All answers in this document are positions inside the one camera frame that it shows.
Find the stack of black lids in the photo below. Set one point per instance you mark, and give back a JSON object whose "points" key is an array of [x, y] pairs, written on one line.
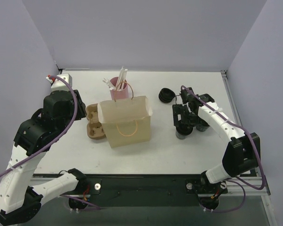
{"points": [[166, 95]]}

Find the white paper straw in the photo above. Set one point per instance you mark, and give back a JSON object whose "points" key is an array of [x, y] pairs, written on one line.
{"points": [[124, 77], [120, 77]]}

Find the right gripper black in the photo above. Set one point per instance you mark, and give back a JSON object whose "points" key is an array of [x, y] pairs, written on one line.
{"points": [[179, 115]]}

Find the pink straw holder cup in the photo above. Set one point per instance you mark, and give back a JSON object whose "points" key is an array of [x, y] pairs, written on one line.
{"points": [[120, 93]]}

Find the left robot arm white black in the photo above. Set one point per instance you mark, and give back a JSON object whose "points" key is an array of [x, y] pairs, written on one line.
{"points": [[20, 202]]}

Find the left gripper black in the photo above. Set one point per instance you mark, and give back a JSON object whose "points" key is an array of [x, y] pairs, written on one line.
{"points": [[79, 103]]}

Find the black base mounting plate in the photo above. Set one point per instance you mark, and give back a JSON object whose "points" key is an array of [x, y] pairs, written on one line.
{"points": [[148, 190]]}

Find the brown paper bag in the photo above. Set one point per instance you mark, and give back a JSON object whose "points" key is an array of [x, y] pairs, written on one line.
{"points": [[126, 121]]}

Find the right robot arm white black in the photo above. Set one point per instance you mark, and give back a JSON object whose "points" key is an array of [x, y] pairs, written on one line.
{"points": [[201, 112]]}

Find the dark translucent coffee cup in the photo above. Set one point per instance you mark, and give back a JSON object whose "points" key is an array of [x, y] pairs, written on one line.
{"points": [[183, 133]]}

